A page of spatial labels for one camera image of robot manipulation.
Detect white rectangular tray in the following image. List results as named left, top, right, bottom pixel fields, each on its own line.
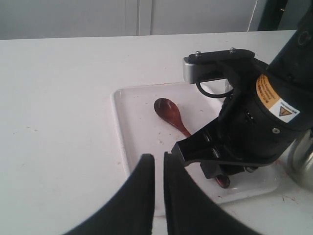
left=111, top=83, right=280, bottom=216

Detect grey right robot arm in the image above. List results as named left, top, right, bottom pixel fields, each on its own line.
left=172, top=8, right=313, bottom=179

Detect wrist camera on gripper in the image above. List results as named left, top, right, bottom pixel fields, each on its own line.
left=182, top=47, right=255, bottom=98

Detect brown wooden spoon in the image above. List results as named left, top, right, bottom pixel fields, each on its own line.
left=154, top=98, right=230, bottom=188

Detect white cabinet doors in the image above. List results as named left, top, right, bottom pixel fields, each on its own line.
left=0, top=0, right=265, bottom=39

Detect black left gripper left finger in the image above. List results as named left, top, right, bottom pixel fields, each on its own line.
left=66, top=154, right=155, bottom=235

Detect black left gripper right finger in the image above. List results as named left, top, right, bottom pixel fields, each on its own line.
left=163, top=152, right=247, bottom=235

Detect steel cup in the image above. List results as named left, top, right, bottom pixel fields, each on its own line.
left=284, top=128, right=313, bottom=192

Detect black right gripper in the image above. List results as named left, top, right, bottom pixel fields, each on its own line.
left=171, top=58, right=308, bottom=179

